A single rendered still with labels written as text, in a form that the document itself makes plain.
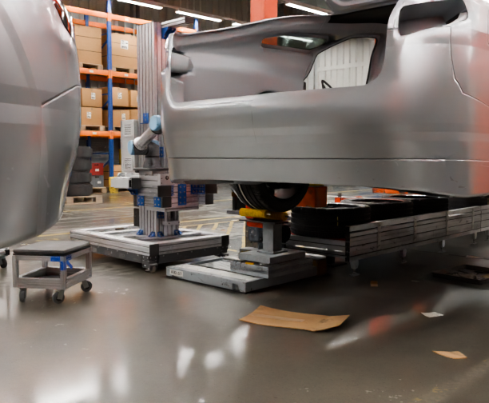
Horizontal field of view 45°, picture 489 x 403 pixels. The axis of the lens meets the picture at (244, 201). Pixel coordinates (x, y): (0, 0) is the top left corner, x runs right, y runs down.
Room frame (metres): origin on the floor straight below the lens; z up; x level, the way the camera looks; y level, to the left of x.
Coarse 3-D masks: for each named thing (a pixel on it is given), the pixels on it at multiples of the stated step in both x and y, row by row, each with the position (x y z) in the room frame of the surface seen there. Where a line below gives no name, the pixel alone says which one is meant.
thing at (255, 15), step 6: (252, 0) 4.98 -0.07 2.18; (258, 0) 4.94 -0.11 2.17; (264, 0) 4.90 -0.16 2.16; (270, 0) 4.94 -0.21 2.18; (276, 0) 5.00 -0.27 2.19; (252, 6) 4.98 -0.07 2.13; (258, 6) 4.94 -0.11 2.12; (264, 6) 4.90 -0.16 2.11; (270, 6) 4.94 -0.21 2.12; (276, 6) 5.00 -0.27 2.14; (252, 12) 4.98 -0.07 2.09; (258, 12) 4.94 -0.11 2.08; (264, 12) 4.90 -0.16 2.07; (270, 12) 4.94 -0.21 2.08; (276, 12) 5.00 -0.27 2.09; (252, 18) 4.98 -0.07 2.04; (258, 18) 4.94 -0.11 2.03; (264, 18) 4.90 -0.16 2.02
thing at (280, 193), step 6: (264, 186) 4.04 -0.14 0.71; (294, 186) 4.35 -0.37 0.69; (300, 186) 4.32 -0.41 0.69; (270, 192) 4.07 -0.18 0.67; (276, 192) 4.40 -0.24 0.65; (282, 192) 4.37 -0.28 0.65; (288, 192) 4.33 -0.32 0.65; (294, 192) 4.30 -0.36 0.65; (276, 198) 4.12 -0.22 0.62; (282, 198) 4.21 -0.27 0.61; (288, 198) 4.22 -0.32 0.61
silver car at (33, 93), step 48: (0, 0) 1.10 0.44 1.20; (48, 0) 1.24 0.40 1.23; (0, 48) 1.09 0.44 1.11; (48, 48) 1.22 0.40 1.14; (0, 96) 1.09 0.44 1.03; (48, 96) 1.22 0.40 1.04; (0, 144) 1.09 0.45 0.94; (48, 144) 1.23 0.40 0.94; (0, 192) 1.10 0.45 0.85; (48, 192) 1.25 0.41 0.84; (0, 240) 1.11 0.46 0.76
